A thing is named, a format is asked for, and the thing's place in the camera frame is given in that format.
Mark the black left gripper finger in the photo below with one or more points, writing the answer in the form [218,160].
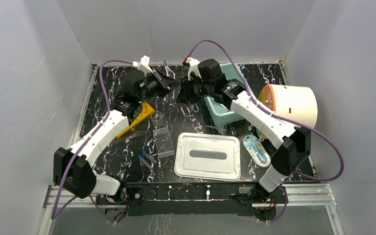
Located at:
[175,84]
[163,80]

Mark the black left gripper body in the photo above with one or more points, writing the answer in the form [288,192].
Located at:
[159,81]

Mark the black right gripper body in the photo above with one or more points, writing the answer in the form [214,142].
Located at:
[203,89]

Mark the metal crucible tongs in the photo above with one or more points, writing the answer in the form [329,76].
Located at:
[189,110]

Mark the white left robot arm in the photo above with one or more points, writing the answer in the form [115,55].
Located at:
[73,166]

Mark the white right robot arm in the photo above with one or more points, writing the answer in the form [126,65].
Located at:
[292,142]

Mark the yellow test tube rack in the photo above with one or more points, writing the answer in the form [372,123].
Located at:
[147,110]

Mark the mint green plastic bin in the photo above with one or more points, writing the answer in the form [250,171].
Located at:
[219,113]

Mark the clear large test tube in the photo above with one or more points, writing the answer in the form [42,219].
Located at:
[128,138]

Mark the clear well plate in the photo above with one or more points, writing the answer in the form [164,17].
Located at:
[163,142]

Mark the white bin lid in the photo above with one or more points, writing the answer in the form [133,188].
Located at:
[206,156]

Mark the blue capped tube right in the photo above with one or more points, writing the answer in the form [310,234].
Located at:
[148,157]

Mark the blue capped tube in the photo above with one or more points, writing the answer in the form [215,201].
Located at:
[148,157]
[144,161]

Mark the blue capped tube left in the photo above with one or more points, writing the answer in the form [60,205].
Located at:
[144,161]

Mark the blue packaged tool blister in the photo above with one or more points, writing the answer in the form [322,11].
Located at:
[256,150]

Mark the white orange centrifuge drum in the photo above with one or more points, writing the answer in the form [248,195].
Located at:
[291,102]

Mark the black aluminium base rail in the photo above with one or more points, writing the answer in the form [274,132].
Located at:
[198,198]

